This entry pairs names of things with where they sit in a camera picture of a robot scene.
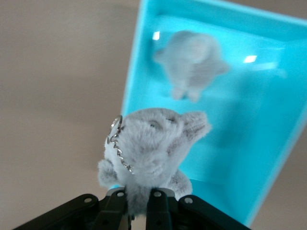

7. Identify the blue plastic box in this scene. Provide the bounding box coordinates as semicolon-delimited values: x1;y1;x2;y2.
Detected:
119;0;307;228

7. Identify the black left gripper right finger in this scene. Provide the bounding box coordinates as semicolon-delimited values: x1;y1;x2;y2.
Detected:
145;188;252;230

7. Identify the grey plush keychain toy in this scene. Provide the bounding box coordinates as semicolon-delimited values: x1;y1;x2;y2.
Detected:
153;30;232;102
96;107;213;214

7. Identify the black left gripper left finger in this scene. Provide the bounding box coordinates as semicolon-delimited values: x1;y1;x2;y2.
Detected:
14;188;128;230

